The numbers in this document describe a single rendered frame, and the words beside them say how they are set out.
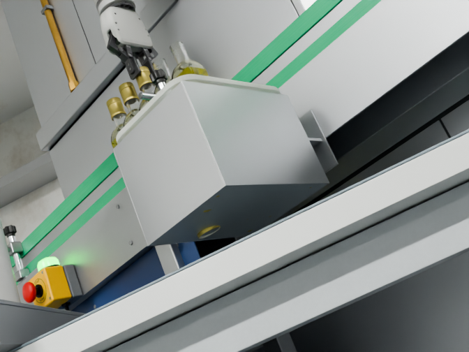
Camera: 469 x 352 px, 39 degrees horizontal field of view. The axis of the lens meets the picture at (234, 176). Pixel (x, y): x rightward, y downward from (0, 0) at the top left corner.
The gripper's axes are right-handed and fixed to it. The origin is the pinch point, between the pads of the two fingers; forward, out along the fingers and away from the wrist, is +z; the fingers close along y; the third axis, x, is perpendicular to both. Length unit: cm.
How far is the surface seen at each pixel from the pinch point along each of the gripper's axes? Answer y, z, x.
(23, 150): -129, -129, -237
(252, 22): -11.8, 3.0, 23.2
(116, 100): 0.3, 1.2, -10.1
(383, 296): -15, 64, 21
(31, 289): 25, 37, -24
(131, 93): 0.8, 3.2, -4.3
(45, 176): -127, -101, -220
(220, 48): -11.9, 2.0, 13.0
